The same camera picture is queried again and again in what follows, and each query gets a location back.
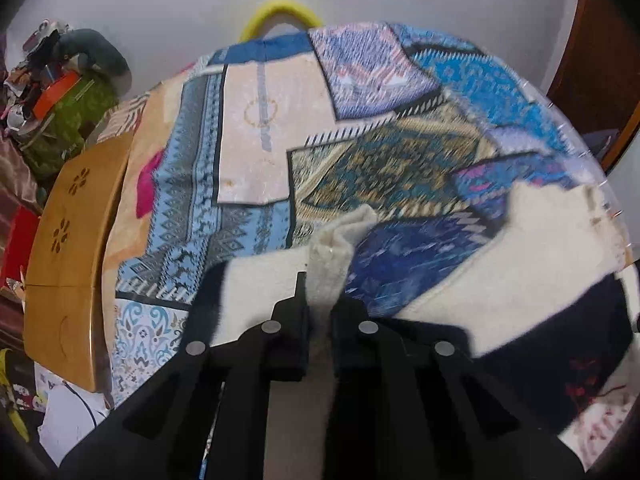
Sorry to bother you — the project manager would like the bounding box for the green patterned storage bag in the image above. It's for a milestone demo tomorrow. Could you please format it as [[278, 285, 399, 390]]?
[[13, 72, 117, 180]]

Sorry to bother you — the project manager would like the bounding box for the yellow curved tube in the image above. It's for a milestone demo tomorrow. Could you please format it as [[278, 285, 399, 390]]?
[[239, 0, 323, 42]]

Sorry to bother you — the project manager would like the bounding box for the orange box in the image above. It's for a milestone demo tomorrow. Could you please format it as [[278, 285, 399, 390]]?
[[32, 70, 80, 120]]

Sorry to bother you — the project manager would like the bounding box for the red box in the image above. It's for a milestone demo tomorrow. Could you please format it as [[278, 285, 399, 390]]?
[[1, 206, 40, 287]]

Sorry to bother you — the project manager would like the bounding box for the black and white knit sweater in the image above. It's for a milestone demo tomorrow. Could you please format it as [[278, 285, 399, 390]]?
[[183, 181, 639, 479]]

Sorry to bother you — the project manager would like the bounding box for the grey stuffed toy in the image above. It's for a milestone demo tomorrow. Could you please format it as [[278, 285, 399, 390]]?
[[52, 28, 132, 96]]

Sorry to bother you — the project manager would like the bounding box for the blue patchwork bed sheet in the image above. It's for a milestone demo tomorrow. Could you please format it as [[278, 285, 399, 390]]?
[[103, 22, 626, 403]]

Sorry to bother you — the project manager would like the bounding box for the wooden wardrobe door frame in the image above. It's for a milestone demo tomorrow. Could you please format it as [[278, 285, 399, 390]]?
[[548, 0, 639, 172]]

